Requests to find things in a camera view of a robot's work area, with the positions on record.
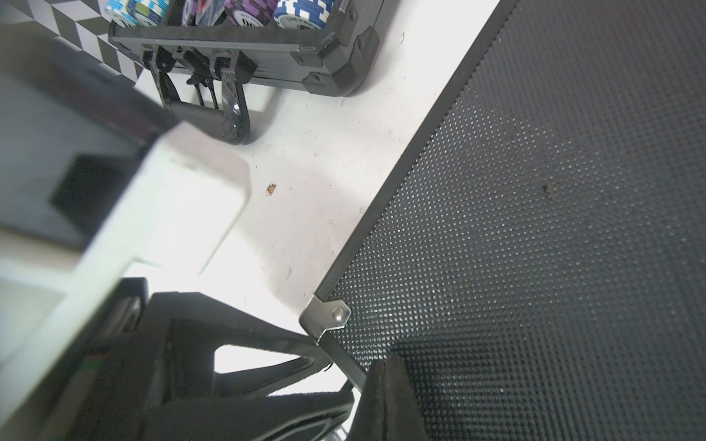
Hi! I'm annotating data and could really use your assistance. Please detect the black poker case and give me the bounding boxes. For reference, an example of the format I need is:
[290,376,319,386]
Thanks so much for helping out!
[108,1,384,144]
[317,1,705,440]

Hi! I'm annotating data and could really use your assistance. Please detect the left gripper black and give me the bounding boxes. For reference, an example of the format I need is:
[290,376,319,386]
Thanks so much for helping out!
[35,277,354,440]

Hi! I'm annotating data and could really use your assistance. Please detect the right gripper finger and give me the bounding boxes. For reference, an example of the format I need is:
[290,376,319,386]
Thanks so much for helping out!
[347,354,429,441]

